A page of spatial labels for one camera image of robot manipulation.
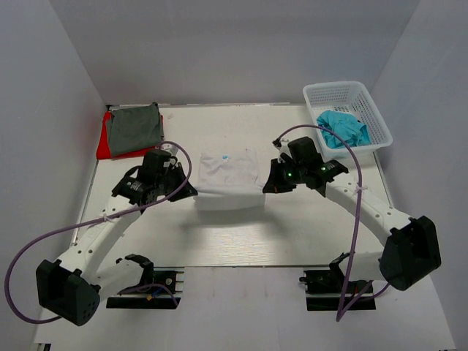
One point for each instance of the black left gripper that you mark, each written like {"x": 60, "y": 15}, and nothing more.
{"x": 187, "y": 191}

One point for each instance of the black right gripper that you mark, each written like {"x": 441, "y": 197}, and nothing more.
{"x": 276, "y": 183}

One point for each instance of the white t shirt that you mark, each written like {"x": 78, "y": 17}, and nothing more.
{"x": 229, "y": 181}

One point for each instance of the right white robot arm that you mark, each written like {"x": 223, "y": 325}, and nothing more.
{"x": 410, "y": 246}

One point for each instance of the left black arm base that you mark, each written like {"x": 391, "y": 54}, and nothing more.
{"x": 161, "y": 291}

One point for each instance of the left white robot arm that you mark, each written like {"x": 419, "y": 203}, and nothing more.
{"x": 75, "y": 283}

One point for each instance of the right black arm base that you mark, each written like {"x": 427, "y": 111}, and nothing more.
{"x": 323, "y": 293}

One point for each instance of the folded grey t shirt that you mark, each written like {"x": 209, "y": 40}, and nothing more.
{"x": 134, "y": 128}

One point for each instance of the folded red t shirt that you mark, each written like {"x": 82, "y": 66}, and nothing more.
{"x": 103, "y": 151}

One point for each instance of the teal crumpled t shirt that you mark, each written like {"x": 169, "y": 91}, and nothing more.
{"x": 342, "y": 126}

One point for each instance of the white plastic basket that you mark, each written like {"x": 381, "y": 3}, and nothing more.
{"x": 353, "y": 98}

